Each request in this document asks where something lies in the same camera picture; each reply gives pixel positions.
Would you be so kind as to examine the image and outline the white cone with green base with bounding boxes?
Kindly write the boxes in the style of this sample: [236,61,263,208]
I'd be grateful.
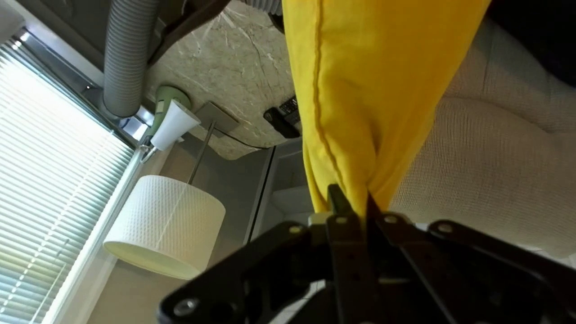
[139,85,202,163]

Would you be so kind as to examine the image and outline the black power strip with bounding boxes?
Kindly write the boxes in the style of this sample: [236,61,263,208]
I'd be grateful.
[263,96,302,140]

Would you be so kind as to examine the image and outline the black cable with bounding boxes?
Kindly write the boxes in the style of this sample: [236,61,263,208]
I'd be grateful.
[215,130,271,150]

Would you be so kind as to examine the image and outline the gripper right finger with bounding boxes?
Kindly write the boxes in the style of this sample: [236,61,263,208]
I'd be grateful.
[366,193,576,324]

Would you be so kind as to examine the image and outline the white window blinds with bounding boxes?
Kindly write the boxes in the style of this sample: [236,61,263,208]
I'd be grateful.
[0,40,136,324]

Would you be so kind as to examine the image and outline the yellow pillow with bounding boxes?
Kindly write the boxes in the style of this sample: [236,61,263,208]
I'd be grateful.
[281,0,492,222]

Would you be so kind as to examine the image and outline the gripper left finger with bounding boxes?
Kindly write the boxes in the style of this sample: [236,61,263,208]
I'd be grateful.
[157,184,374,324]

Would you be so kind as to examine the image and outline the white floor lamp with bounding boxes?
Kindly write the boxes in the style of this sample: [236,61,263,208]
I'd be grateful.
[103,101,240,281]

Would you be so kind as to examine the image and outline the grey ribbed hose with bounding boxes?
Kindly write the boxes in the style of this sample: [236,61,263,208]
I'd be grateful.
[102,0,161,119]

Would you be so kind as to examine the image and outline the beige marbled rug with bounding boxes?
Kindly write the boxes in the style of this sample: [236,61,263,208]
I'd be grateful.
[143,0,298,161]

